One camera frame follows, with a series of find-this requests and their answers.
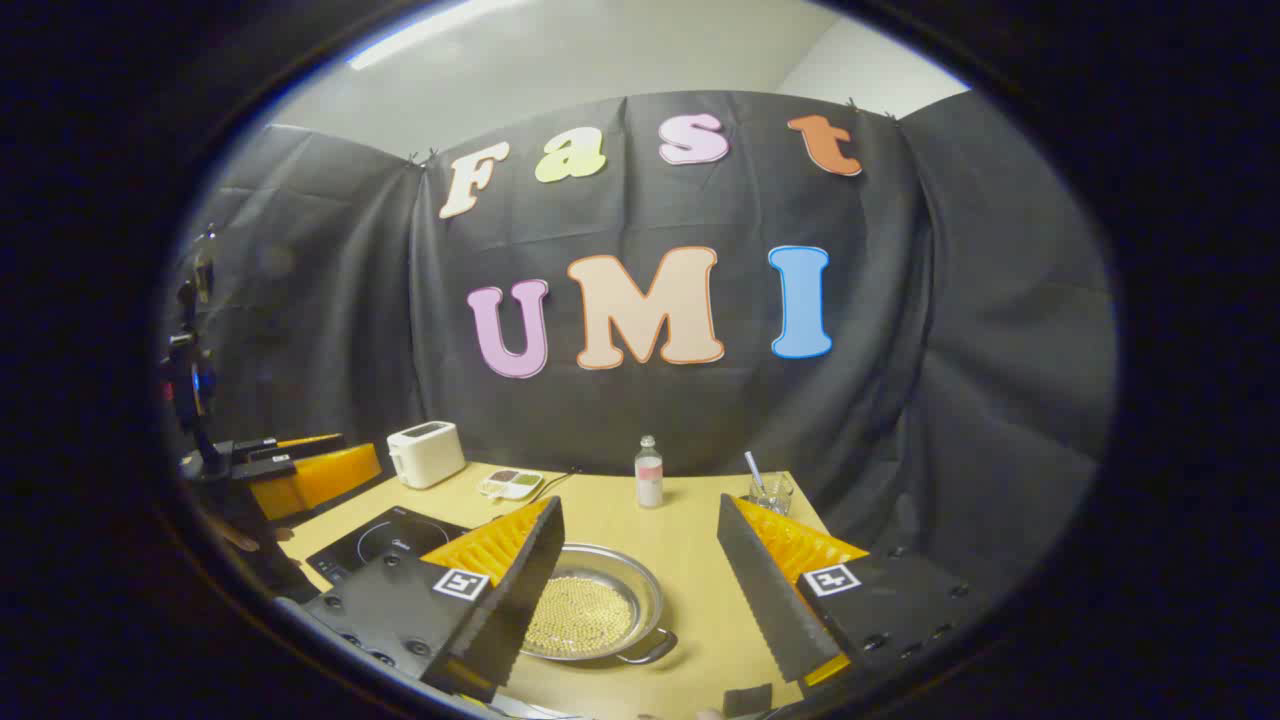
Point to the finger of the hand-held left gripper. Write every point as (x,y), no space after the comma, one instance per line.
(280,447)
(320,475)

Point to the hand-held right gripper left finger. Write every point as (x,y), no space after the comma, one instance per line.
(525,600)

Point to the pile of yellow soybeans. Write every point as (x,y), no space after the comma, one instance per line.
(580,615)

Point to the small bottle with pink label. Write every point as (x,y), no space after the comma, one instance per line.
(649,480)

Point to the white divided dish of beans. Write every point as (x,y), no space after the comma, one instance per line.
(510,484)

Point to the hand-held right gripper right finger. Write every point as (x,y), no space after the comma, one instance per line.
(765,600)

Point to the clear glass cup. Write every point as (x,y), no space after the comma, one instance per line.
(772,497)

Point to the white toaster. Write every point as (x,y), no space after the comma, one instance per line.
(425,455)

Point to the striped straw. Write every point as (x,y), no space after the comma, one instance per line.
(752,464)

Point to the black induction cooktop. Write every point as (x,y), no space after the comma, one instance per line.
(385,540)

